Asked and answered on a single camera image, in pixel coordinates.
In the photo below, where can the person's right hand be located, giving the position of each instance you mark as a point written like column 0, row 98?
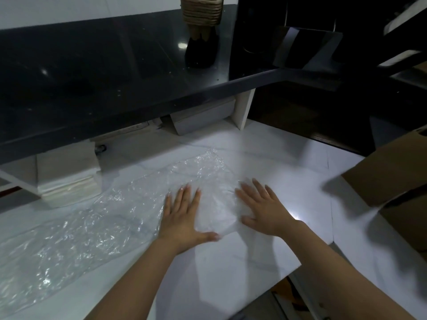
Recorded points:
column 267, row 213

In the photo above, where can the person's left forearm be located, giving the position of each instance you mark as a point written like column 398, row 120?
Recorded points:
column 133, row 286

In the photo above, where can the row of brown paper bags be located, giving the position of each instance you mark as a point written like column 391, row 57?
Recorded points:
column 383, row 173

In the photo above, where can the person's left hand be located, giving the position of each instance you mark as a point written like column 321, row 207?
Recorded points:
column 181, row 226

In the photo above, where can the person's right forearm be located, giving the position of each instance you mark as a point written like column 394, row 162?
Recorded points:
column 333, row 276

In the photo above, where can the wrapped white napkin packet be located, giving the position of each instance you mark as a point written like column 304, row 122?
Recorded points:
column 66, row 176

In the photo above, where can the stack of pulp cup trays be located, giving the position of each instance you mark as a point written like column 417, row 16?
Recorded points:
column 201, row 9

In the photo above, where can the white counter support panel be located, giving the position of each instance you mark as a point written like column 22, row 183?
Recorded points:
column 242, row 109

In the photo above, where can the clear bubble wrap sheet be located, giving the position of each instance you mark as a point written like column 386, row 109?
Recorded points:
column 83, row 236

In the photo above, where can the black cup dispenser rack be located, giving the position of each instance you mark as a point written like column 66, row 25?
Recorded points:
column 360, row 46

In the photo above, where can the white shelf unit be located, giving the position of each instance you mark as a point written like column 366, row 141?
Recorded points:
column 20, row 183

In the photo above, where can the black glossy bar counter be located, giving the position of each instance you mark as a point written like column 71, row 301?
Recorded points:
column 100, row 79

